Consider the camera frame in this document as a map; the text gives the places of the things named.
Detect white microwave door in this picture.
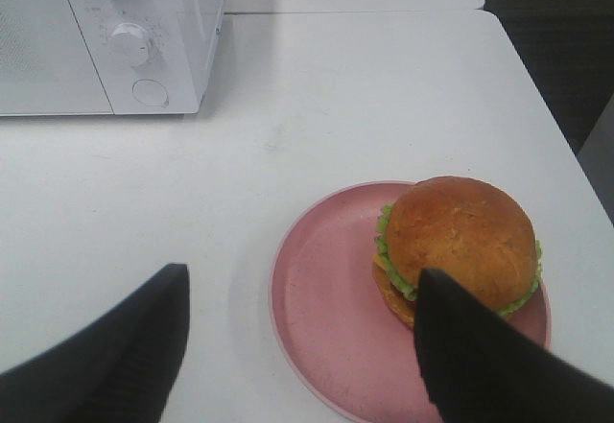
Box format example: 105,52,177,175
1,0,112,116

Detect round door release button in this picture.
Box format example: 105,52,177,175
132,79,169,107

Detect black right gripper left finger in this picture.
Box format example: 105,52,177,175
1,264,190,422

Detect pink round plate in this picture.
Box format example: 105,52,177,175
270,182,551,422

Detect white microwave oven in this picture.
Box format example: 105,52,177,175
0,0,229,117

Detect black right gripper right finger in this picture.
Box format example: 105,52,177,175
414,269,613,422

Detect burger with lettuce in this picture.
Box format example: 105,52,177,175
372,176,542,328

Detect lower white microwave knob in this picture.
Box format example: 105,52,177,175
108,22,153,67

